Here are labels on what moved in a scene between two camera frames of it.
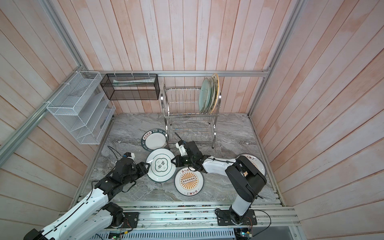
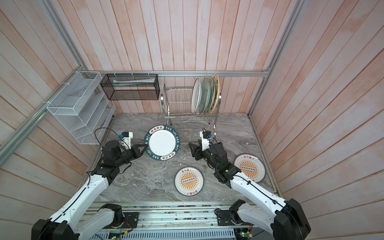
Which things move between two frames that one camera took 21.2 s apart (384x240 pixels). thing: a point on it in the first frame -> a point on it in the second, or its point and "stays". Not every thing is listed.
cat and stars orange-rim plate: x=216 y=93 stays
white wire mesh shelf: x=83 y=107 stays
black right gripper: x=178 y=163 -> x=195 y=146
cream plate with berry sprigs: x=211 y=96 stays
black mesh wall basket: x=131 y=86 stays
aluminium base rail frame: x=199 y=221 stays
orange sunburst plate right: x=257 y=162 stays
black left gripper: x=142 y=168 -> x=136 y=150
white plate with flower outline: x=162 y=169 -> x=196 y=96
